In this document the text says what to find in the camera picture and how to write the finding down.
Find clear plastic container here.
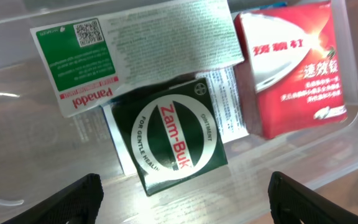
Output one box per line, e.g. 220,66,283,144
0,1,358,223

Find white green medicine box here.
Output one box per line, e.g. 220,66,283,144
30,0,244,118

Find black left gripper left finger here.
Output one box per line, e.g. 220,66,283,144
3,173,104,224

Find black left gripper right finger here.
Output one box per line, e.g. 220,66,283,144
268,171,358,224

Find red medicine box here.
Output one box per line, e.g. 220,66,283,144
234,1,347,139

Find green Zam-Buk ointment box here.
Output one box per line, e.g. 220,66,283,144
111,78,228,196

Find blue white medicine box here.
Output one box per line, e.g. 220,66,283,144
102,1,248,175

